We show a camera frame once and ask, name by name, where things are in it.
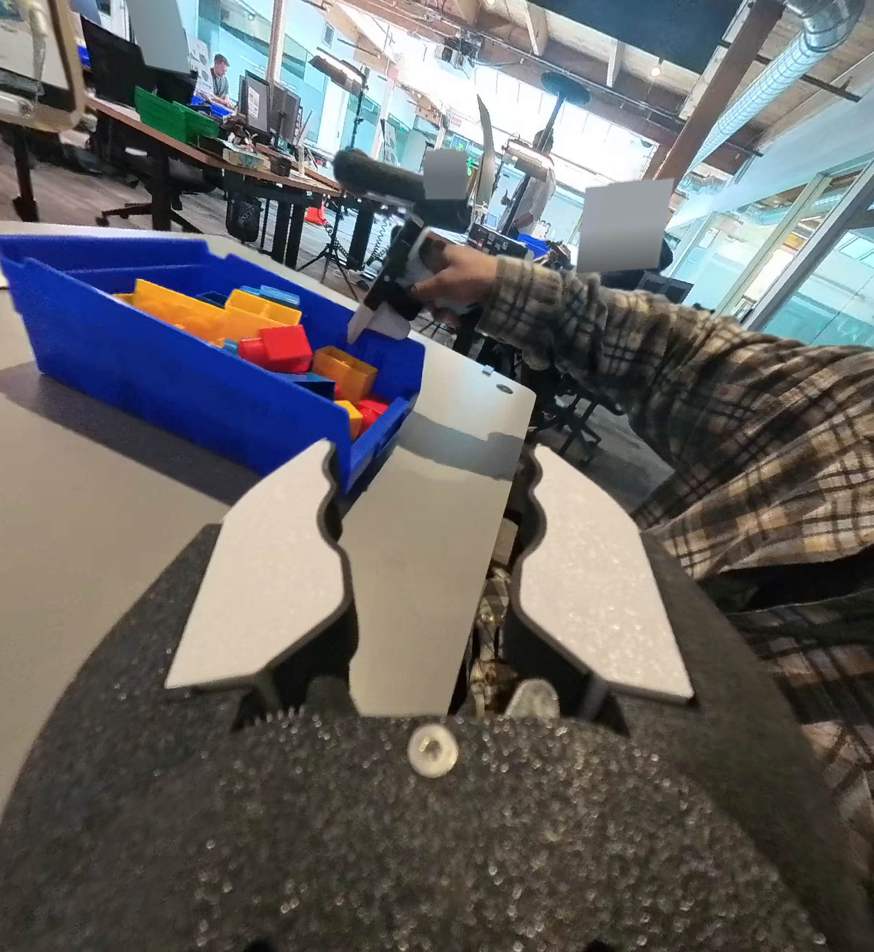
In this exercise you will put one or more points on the black computer monitors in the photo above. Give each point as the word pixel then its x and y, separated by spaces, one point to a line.
pixel 269 108

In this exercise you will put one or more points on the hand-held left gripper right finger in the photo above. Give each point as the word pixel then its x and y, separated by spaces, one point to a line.
pixel 601 602

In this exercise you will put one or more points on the heap of mega blocks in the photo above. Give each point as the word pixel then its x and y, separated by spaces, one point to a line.
pixel 273 335

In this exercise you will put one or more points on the person's right hand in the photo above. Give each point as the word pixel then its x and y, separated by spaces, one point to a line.
pixel 459 275

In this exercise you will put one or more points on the person's right forearm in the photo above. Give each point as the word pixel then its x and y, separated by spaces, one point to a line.
pixel 667 387

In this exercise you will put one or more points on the black round lamp on pole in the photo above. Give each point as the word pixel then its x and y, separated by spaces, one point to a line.
pixel 565 85

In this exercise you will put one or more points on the stack of green bins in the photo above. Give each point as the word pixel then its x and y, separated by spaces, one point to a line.
pixel 173 115

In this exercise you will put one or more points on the blue plastic bin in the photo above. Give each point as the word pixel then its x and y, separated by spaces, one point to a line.
pixel 147 387

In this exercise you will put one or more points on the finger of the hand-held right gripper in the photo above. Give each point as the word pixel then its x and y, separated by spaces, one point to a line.
pixel 381 323

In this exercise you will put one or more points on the orange traffic cone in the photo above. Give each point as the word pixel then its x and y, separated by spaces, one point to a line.
pixel 316 216

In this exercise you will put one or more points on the black mesh chair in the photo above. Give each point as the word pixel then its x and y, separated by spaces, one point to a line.
pixel 243 218

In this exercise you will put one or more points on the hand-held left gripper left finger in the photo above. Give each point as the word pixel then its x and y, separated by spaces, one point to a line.
pixel 258 595

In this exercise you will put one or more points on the person's plaid-shirted torso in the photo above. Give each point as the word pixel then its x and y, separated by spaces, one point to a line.
pixel 839 706

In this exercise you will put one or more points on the black tripod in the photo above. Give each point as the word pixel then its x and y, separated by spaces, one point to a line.
pixel 344 245

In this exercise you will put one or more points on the blue storage bin on desk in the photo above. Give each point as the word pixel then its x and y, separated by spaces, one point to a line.
pixel 534 242

